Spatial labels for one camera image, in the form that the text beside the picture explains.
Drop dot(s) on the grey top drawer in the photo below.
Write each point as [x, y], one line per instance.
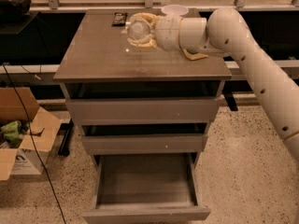
[142, 102]

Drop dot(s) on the green item in box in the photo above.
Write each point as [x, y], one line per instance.
[11, 134]

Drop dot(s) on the grey middle drawer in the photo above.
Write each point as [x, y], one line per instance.
[145, 138]

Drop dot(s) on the grey drawer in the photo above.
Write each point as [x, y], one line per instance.
[145, 138]
[132, 189]
[142, 102]

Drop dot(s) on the black object on shelf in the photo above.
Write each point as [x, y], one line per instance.
[13, 10]

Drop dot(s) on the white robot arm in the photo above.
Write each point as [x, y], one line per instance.
[225, 33]

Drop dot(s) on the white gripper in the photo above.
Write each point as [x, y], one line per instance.
[167, 32]

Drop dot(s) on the open cardboard box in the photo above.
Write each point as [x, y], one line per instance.
[33, 152]

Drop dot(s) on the black table leg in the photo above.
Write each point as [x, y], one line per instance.
[65, 131]

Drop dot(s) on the white ceramic bowl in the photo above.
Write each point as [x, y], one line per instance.
[174, 9]

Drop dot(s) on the grey bottom drawer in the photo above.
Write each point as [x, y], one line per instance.
[132, 189]

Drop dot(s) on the green yellow sponge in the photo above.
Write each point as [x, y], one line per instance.
[194, 56]

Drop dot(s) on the grey drawer cabinet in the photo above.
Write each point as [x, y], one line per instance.
[100, 52]

